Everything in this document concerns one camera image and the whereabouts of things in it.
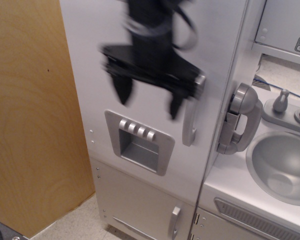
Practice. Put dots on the grey toy telephone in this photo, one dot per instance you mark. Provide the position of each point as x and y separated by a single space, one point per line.
241 121

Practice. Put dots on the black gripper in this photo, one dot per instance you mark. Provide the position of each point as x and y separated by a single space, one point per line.
151 60

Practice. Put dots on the grey lower door handle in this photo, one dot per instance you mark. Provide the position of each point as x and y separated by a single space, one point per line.
172 229

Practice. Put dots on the grey toy sink basin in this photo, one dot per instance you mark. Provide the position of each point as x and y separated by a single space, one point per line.
273 161

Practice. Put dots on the grey fridge door handle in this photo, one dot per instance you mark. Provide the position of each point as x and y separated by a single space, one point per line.
188 129

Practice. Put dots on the grey toy microwave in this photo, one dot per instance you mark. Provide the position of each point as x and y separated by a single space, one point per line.
278 32

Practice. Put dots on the white lower freezer door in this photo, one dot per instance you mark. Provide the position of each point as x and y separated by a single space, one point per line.
136 208

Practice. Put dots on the plywood board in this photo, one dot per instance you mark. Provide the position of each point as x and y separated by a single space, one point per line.
44 164

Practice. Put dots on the grey toy faucet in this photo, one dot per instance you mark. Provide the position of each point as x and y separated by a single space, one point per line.
279 112

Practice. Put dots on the white toy kitchen cabinet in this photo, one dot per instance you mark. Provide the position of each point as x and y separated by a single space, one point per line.
227 176

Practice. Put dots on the grey oven vent panel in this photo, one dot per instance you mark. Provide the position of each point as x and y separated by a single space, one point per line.
254 221

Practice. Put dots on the grey ice dispenser panel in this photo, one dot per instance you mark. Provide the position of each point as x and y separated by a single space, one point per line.
139 144

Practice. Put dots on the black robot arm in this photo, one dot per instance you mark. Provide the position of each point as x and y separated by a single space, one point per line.
150 18

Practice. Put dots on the white toy fridge door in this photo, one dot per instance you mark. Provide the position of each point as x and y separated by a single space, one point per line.
91 24

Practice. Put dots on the black equipment corner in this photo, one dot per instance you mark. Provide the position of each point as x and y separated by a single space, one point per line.
7 233

